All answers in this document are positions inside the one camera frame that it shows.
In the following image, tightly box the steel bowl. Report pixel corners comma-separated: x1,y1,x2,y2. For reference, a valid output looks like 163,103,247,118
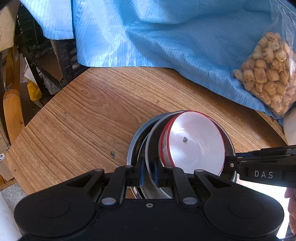
142,110,238,199

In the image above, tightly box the large white red-rimmed bowl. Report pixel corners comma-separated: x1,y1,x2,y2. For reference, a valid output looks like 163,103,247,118
158,111,185,167

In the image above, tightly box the steel plate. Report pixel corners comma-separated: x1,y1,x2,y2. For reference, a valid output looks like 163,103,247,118
126,112,172,200

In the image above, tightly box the small white red-rimmed bowl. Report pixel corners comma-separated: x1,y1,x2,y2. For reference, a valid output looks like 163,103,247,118
165,111,227,176

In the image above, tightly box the right hand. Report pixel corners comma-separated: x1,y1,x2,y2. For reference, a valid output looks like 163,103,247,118
285,188,296,235

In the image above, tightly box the wooden raised shelf board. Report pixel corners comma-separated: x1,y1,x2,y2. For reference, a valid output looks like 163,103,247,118
256,111,288,144

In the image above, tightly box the plastic bag of biscuits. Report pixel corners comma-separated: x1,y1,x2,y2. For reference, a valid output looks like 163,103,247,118
232,1,295,118

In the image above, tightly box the blue cloth cover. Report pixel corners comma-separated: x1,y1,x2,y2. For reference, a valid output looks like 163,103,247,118
23,1,295,115

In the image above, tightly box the wooden folding chair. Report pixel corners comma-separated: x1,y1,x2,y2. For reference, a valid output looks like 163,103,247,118
3,45,25,144

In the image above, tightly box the black plastic crate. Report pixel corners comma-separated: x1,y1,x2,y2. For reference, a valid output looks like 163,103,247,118
51,39,89,84

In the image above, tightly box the cardboard box with print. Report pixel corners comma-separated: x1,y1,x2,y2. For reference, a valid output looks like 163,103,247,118
0,0,20,52

